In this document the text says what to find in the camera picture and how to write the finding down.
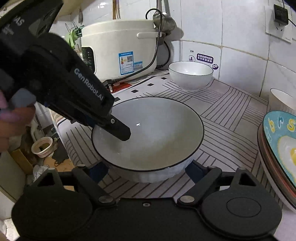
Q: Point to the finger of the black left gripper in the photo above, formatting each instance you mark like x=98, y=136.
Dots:
x=115, y=127

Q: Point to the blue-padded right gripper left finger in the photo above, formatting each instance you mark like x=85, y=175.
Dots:
x=86, y=180

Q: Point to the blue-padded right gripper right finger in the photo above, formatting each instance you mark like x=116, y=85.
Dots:
x=205, y=183

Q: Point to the white bowl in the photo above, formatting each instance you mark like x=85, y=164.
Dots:
x=280, y=100
x=189, y=75
x=165, y=136

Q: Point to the pink bunny carrot plate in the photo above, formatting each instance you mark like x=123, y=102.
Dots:
x=273, y=168

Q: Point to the blue fried egg plate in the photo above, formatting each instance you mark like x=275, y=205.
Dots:
x=279, y=130

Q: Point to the white plate black rim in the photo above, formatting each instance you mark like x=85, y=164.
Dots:
x=282, y=198

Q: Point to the person left hand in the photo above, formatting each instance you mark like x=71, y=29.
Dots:
x=13, y=122

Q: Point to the white rice cooker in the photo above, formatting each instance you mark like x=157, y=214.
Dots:
x=120, y=49

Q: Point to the hanging metal utensils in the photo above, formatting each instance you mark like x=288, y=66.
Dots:
x=162, y=20

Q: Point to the black power adapter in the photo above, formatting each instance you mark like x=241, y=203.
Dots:
x=280, y=15

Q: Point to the purple wall sticker left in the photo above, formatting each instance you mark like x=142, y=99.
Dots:
x=209, y=60

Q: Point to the white wall socket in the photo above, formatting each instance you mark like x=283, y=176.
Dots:
x=276, y=29

